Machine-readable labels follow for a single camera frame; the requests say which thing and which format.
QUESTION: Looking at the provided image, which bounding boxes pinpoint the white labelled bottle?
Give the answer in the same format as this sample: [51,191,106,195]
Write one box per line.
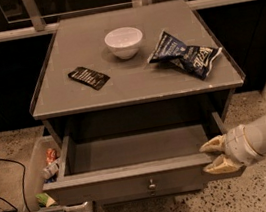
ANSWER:
[42,158,60,179]

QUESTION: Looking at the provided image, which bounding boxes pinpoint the blue chip bag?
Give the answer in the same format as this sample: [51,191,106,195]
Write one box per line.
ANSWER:
[148,31,222,80]

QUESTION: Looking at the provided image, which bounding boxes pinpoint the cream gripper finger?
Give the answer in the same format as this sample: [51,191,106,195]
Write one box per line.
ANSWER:
[203,154,243,175]
[199,134,226,153]

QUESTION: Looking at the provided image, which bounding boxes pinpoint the white ceramic bowl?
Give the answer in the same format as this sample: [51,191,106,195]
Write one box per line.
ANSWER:
[104,27,144,60]

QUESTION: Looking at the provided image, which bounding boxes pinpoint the grey drawer cabinet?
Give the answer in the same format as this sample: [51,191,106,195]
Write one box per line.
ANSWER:
[15,0,264,212]

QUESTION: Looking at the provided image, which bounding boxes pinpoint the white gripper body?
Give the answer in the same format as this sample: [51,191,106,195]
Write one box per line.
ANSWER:
[224,124,263,167]

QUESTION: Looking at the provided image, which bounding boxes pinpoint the orange soda can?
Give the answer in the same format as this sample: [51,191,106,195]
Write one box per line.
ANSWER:
[46,148,57,165]

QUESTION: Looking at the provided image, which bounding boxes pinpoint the black snack packet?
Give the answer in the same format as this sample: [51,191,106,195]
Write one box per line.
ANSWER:
[68,66,110,91]

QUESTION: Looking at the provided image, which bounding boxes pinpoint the green snack packet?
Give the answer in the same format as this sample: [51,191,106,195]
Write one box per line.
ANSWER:
[36,193,57,208]

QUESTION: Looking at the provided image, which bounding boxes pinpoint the grey top drawer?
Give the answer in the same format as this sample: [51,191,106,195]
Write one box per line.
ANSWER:
[34,107,249,212]

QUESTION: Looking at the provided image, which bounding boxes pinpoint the clear plastic storage bin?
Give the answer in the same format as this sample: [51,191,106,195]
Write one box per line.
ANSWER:
[18,135,94,212]

